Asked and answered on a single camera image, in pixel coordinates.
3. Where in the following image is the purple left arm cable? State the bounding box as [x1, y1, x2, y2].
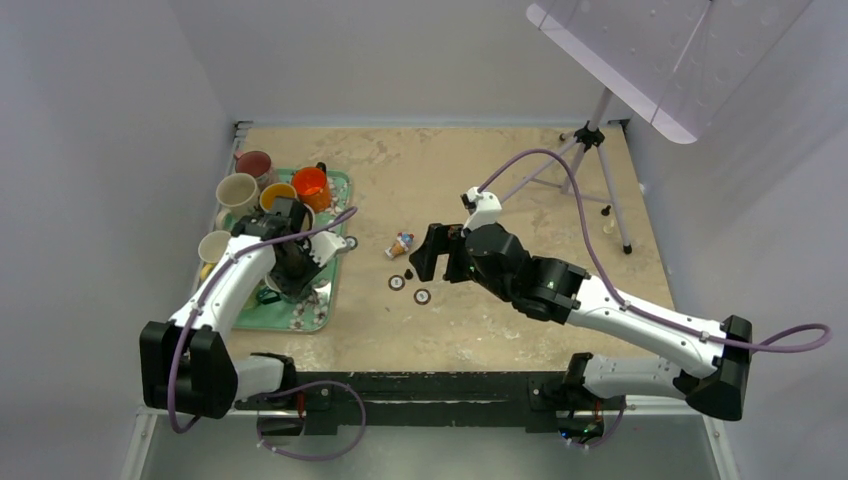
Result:
[166, 206, 368, 462]

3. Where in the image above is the dark green mug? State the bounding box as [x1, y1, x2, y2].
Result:
[255, 286, 283, 305]

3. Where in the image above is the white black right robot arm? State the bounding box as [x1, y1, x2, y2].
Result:
[409, 223, 752, 421]

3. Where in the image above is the pink ghost mug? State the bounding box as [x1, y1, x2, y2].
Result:
[234, 150, 279, 190]

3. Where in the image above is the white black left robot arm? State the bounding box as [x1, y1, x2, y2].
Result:
[139, 198, 358, 434]

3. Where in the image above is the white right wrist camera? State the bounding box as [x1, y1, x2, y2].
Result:
[460, 187, 502, 231]

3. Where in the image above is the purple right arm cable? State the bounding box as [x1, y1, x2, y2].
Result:
[476, 148, 833, 451]

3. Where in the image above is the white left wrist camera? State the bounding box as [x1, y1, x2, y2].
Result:
[309, 231, 350, 269]

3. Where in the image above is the yellow mug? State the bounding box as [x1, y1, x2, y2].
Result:
[259, 182, 298, 212]

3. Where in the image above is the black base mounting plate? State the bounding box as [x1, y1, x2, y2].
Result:
[235, 371, 624, 435]

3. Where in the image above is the cream coral mug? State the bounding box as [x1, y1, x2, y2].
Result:
[215, 173, 260, 229]

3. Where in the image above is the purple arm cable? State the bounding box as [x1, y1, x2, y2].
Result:
[476, 148, 833, 451]
[166, 206, 368, 462]

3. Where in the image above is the teal seashell mug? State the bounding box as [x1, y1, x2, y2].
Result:
[301, 204, 315, 232]

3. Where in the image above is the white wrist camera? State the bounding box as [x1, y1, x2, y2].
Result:
[460, 187, 502, 231]
[309, 231, 350, 269]

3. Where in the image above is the orange mug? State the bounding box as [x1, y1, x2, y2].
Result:
[291, 162, 332, 213]

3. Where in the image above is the grey music stand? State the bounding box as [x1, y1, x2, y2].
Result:
[498, 1, 843, 257]

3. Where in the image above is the light green hexagonal mug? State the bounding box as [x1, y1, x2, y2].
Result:
[197, 230, 231, 283]

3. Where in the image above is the ice cream cone toy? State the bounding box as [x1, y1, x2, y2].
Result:
[385, 232, 415, 259]

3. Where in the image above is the green floral tray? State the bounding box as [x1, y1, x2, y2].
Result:
[235, 170, 353, 333]

